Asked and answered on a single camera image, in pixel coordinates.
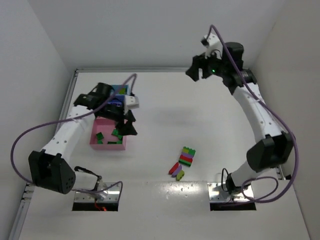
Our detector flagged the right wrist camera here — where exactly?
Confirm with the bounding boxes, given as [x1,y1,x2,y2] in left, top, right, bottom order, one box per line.
[201,33,222,58]

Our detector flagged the light blue bin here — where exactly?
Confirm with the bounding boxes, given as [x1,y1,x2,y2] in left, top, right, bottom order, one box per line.
[111,84,131,95]

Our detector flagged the metal base plate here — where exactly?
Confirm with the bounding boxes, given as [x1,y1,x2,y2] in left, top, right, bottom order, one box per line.
[207,182,249,203]
[73,181,123,204]

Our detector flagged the dark blue bin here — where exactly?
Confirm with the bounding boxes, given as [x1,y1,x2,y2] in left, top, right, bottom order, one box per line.
[108,95,125,107]

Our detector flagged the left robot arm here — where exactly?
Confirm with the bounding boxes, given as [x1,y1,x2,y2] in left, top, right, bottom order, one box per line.
[28,82,139,195]

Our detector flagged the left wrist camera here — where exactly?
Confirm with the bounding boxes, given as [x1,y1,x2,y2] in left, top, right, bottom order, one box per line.
[123,95,140,114]

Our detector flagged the upper pink bin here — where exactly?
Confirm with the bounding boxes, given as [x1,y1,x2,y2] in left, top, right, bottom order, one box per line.
[94,117,116,126]

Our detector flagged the lime small lego brick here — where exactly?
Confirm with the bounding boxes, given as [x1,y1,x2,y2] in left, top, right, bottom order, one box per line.
[175,170,185,181]

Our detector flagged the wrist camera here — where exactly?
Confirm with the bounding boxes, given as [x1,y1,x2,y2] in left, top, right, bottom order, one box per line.
[123,95,140,114]
[201,33,222,58]

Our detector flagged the multicolour lego block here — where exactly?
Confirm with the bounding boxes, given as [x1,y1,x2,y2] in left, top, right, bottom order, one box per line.
[178,146,196,167]

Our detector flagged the purple half round lego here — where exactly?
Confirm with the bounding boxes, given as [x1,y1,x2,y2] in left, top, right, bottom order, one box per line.
[171,165,182,177]

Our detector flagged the dark green lego brick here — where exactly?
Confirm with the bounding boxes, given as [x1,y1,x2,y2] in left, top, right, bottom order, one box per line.
[96,132,104,144]

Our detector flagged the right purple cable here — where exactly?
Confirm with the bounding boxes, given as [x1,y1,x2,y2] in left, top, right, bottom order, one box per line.
[202,24,300,204]

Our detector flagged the red half round lego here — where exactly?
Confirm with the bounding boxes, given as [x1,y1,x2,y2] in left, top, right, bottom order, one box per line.
[168,162,179,175]

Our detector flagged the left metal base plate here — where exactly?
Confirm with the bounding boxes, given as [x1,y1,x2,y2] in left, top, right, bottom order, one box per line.
[73,181,123,204]

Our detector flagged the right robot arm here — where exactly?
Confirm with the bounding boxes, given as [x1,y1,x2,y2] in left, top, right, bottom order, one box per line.
[185,39,293,193]

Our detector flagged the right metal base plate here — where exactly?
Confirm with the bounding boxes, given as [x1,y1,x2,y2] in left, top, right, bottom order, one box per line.
[207,182,249,203]

